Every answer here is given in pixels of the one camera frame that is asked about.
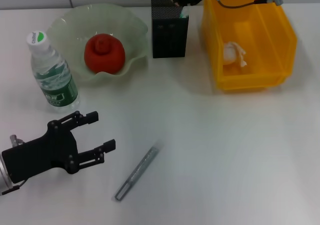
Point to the green glass fruit plate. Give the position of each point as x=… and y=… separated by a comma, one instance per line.
x=70, y=35

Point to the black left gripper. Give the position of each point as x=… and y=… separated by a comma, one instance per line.
x=45, y=155

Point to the mint green utility knife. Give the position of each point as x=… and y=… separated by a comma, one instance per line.
x=184, y=12

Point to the red-orange toy orange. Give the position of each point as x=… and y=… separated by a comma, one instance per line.
x=105, y=55

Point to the yellow plastic bin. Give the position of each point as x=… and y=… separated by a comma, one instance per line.
x=250, y=82

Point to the grey glitter pen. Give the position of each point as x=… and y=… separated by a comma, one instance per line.
x=137, y=172

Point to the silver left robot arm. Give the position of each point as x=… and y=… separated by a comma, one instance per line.
x=3, y=175

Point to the black mesh pen holder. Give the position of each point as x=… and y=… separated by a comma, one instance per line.
x=170, y=35

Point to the white paper ball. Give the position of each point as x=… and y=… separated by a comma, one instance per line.
x=231, y=55

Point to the clear green-label water bottle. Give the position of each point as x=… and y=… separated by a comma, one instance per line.
x=52, y=80

